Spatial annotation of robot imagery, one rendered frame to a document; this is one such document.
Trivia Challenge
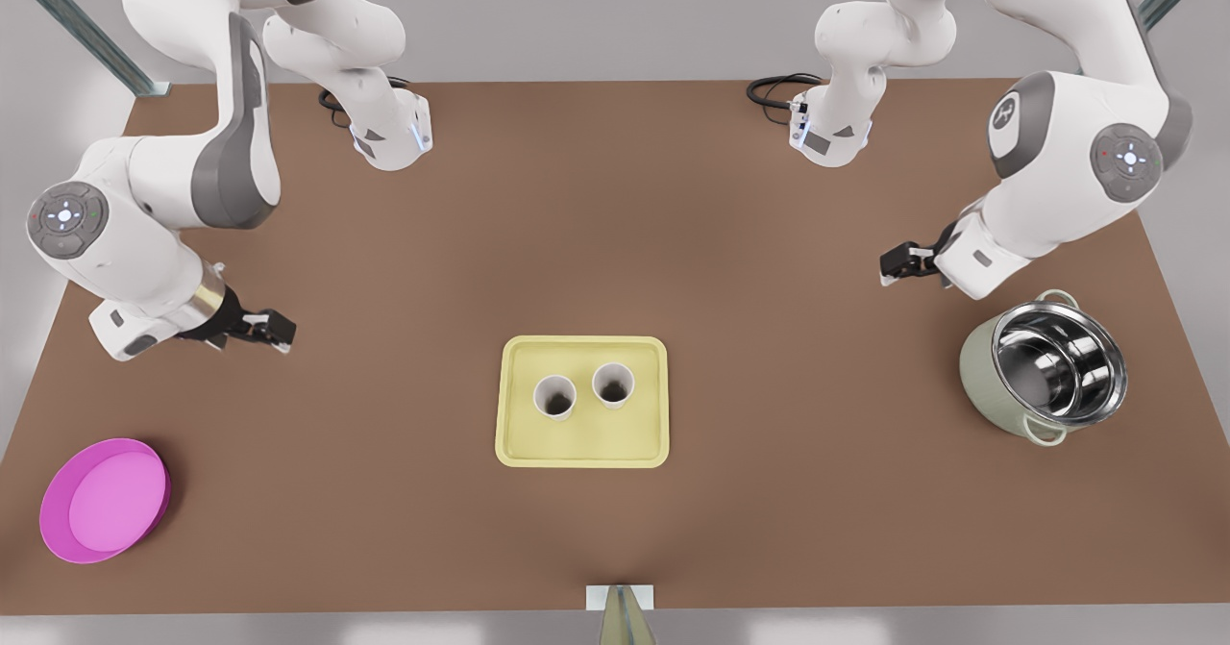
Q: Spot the white IKEA cup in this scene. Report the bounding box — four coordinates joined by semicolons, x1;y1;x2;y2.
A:
592;362;636;408
533;375;578;422

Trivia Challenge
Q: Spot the yellow rectangular tray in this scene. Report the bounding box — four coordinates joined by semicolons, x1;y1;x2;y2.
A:
495;335;671;469

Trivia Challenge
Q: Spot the green steel pot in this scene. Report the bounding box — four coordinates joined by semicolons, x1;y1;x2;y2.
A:
959;289;1129;448

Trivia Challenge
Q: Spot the magenta round plate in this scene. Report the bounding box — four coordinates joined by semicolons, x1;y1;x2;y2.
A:
39;438;172;565

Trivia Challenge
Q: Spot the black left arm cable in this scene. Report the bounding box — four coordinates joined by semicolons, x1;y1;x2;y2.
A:
747;73;825;128

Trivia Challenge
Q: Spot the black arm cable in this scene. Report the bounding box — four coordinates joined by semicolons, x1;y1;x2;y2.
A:
747;73;825;128
318;76;412;131

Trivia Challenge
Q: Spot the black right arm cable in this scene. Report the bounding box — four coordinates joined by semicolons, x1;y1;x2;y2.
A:
318;76;412;131

